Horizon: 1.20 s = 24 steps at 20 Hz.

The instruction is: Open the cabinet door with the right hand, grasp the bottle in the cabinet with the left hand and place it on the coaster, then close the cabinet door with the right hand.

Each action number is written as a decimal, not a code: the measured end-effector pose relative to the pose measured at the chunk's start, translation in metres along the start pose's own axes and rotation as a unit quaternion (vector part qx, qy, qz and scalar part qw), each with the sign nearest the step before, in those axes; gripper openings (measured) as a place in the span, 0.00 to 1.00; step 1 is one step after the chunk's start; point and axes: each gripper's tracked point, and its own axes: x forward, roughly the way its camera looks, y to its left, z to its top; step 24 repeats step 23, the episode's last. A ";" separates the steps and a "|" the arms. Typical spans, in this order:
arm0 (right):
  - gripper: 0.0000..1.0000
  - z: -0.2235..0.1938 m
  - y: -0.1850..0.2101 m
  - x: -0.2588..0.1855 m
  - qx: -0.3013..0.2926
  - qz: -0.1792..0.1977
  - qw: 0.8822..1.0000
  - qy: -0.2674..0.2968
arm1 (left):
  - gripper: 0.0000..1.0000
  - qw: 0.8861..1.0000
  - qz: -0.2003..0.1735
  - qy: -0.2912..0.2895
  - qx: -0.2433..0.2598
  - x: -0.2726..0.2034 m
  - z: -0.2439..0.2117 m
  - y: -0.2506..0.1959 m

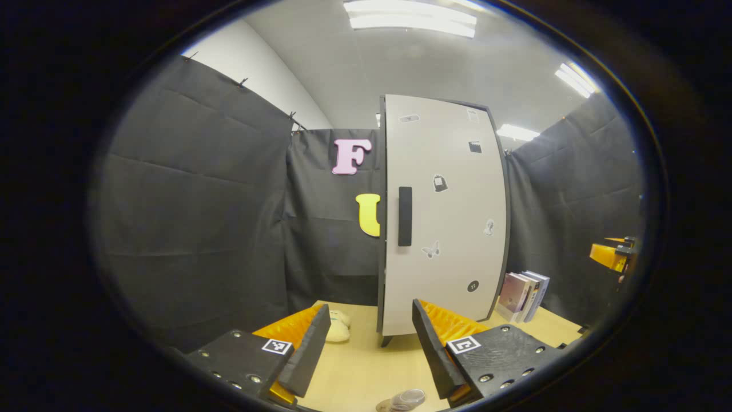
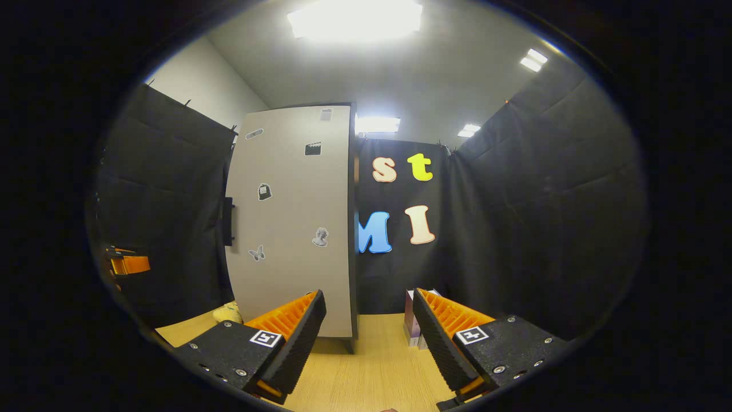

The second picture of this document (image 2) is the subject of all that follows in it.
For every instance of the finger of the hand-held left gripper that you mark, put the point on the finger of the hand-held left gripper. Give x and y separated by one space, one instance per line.
120 250
134 265

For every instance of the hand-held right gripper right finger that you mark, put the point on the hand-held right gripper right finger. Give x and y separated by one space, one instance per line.
437 349

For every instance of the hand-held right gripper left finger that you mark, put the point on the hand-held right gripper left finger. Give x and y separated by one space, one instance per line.
306 343

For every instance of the grey cabinet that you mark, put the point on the grey cabinet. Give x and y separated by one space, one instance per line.
353 229

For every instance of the grey book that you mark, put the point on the grey book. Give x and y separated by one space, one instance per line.
423 342

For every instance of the cream plush toy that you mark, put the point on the cream plush toy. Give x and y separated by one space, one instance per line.
227 313

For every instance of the black backdrop cloth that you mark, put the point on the black backdrop cloth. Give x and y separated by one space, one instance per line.
543 229

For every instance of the large ceiling light panel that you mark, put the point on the large ceiling light panel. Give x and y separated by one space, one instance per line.
354 20

